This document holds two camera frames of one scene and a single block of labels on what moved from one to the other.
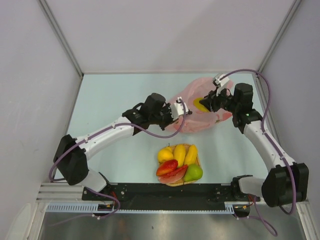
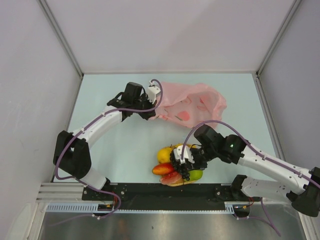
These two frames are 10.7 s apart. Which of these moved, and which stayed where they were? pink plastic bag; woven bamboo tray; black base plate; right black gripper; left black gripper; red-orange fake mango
Moved: left black gripper; right black gripper; pink plastic bag; red-orange fake mango
Stayed: black base plate; woven bamboo tray
